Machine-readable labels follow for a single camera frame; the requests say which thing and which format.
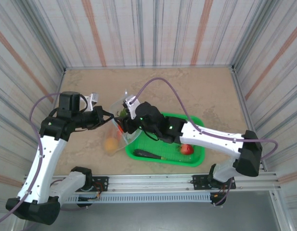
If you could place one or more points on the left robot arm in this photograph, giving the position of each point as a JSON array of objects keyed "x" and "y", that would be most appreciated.
[{"x": 47, "y": 163}]

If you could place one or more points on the clear zip-top bag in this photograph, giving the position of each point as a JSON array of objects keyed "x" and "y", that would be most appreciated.
[{"x": 114, "y": 144}]

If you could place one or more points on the green plastic basket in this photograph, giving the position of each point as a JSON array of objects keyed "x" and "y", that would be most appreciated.
[{"x": 194, "y": 158}]

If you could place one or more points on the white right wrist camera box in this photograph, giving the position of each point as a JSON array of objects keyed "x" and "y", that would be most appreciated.
[{"x": 131, "y": 106}]

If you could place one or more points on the red apple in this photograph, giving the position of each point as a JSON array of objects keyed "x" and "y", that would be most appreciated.
[{"x": 186, "y": 149}]

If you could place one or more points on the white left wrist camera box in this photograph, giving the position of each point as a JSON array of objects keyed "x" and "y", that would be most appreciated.
[{"x": 92, "y": 99}]

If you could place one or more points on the aluminium frame bar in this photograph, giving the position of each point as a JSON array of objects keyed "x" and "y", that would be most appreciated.
[
  {"x": 57, "y": 86},
  {"x": 242, "y": 96}
]

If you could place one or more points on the aluminium mounting rail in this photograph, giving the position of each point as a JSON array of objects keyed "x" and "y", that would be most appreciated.
[{"x": 150, "y": 180}]

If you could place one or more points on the orange carrot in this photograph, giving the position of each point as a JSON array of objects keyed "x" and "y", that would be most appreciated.
[{"x": 119, "y": 132}]

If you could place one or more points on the grey metal shelf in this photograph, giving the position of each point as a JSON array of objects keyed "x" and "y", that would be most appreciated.
[{"x": 150, "y": 217}]

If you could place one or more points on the small yellow-orange fruit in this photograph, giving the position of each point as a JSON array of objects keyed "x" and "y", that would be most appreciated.
[{"x": 111, "y": 144}]

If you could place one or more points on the dark purple eggplant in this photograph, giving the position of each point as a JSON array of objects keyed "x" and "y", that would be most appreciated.
[{"x": 147, "y": 154}]

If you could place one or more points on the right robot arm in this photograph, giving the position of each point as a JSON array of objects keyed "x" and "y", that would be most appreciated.
[{"x": 210, "y": 137}]

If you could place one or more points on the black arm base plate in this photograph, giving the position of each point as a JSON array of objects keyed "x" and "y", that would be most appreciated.
[
  {"x": 200, "y": 180},
  {"x": 101, "y": 183}
]

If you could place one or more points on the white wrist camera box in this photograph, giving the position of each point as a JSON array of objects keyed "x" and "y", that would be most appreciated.
[
  {"x": 92, "y": 99},
  {"x": 131, "y": 106}
]

